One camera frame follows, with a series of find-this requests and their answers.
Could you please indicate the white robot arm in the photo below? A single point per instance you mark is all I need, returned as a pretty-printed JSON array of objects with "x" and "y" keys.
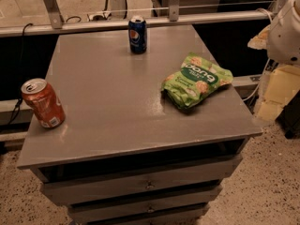
[{"x": 281, "y": 40}]

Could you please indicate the green rice chip bag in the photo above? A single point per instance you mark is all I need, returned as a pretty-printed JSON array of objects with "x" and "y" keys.
[{"x": 195, "y": 81}]

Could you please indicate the blue Pepsi can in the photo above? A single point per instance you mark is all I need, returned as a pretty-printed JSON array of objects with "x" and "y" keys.
[{"x": 137, "y": 34}]

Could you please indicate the white power strip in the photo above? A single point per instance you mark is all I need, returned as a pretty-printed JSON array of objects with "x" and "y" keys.
[{"x": 98, "y": 17}]

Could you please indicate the orange soda can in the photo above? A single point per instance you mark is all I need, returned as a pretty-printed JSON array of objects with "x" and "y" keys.
[{"x": 40, "y": 96}]

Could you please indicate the top cabinet drawer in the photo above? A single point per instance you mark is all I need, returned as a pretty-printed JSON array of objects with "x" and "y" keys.
[{"x": 102, "y": 187}]

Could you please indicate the cabinet drawer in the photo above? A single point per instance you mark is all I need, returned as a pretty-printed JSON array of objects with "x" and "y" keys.
[
  {"x": 158, "y": 217},
  {"x": 144, "y": 203},
  {"x": 102, "y": 187}
]

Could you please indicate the bottom cabinet drawer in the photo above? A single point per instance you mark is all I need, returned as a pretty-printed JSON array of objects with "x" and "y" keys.
[{"x": 158, "y": 217}]

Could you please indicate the middle cabinet drawer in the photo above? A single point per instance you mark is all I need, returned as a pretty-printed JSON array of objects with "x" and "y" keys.
[{"x": 144, "y": 203}]

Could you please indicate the metal railing frame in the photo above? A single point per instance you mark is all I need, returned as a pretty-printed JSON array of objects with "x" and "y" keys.
[{"x": 44, "y": 17}]

